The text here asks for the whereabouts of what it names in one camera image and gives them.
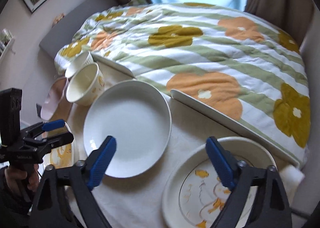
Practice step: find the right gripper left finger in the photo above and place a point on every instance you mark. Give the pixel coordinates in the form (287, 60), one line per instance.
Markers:
(51, 206)

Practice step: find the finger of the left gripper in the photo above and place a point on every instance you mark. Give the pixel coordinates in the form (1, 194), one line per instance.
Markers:
(50, 144)
(53, 125)

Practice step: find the yellow duck cartoon plate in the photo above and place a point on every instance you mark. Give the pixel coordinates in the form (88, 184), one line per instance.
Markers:
(62, 156)

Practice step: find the pink bear-shaped dish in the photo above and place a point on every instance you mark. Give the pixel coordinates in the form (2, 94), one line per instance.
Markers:
(56, 106)

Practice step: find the cream bowl with duck print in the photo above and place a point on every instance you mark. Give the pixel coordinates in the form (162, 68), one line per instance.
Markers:
(86, 86)

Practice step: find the white duck cartoon plate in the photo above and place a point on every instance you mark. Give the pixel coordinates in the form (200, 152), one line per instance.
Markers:
(194, 195)

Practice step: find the white ribbed bowl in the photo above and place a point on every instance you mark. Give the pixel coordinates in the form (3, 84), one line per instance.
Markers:
(85, 58)

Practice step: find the plain white deep plate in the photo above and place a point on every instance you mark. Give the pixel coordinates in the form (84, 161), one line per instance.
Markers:
(138, 116)

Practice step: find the person's left hand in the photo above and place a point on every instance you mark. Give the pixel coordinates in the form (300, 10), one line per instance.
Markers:
(12, 175)

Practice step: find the grey padded headboard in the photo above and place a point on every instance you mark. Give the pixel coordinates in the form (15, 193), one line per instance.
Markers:
(63, 32)

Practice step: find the floral striped quilt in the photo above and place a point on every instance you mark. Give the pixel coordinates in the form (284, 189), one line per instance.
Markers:
(233, 62)

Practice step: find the brown right curtain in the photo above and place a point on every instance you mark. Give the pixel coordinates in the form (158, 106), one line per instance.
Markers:
(292, 16)

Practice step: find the black camera box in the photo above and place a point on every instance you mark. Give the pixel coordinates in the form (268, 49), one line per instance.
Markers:
(11, 101)

